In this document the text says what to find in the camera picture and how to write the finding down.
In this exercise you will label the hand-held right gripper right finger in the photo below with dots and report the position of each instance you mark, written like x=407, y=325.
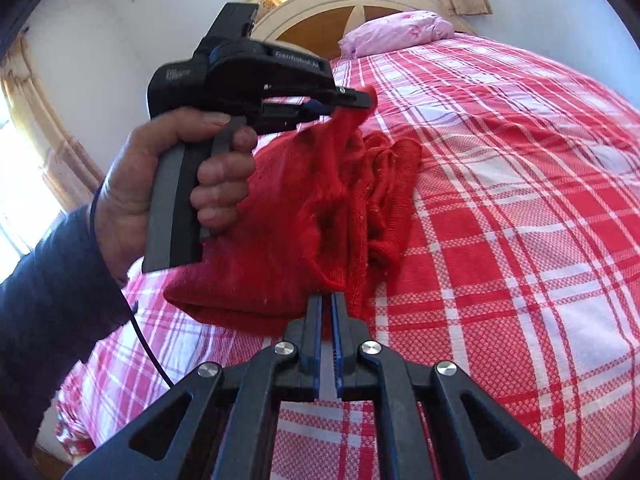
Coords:
x=338, y=340

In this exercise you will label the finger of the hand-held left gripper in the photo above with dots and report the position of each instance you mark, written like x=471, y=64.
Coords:
x=355, y=98
x=316, y=107

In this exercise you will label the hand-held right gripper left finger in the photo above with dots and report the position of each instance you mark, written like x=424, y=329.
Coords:
x=314, y=340

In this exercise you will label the red knitted sweater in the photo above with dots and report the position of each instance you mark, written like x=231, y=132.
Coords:
x=280, y=240

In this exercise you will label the person's left forearm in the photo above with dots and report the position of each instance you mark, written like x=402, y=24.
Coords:
x=45, y=310

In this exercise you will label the person's left hand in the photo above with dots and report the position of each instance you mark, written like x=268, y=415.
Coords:
x=130, y=185

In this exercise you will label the pink pillow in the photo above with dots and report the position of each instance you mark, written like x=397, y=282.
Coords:
x=395, y=32

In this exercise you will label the cream arched wooden headboard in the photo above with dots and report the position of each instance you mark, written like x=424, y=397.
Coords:
x=310, y=25

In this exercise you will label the red white plaid blanket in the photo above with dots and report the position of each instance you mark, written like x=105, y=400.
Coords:
x=500, y=210

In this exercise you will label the brown curtain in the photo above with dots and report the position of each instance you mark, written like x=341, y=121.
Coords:
x=60, y=145

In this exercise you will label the window beside bed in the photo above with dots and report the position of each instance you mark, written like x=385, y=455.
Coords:
x=20, y=185

